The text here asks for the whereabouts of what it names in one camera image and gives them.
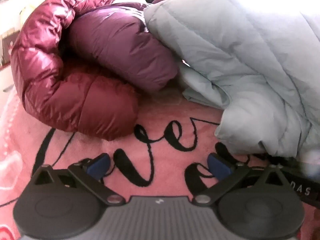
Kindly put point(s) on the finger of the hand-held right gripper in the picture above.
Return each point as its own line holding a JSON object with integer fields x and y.
{"x": 303, "y": 175}

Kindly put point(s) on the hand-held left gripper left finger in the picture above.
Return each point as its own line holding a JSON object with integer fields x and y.
{"x": 98, "y": 168}

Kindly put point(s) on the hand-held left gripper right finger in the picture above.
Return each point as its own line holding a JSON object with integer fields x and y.
{"x": 220, "y": 168}

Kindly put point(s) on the light grey-blue down jacket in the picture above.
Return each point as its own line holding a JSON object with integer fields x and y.
{"x": 237, "y": 55}

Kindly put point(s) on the pink printed blanket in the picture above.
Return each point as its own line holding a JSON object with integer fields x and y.
{"x": 162, "y": 120}

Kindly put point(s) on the purple down jacket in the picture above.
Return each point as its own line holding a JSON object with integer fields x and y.
{"x": 120, "y": 42}

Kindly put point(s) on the white nightstand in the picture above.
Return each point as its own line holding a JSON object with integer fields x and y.
{"x": 5, "y": 80}

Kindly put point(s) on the shiny red down jacket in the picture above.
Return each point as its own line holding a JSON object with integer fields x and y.
{"x": 50, "y": 42}

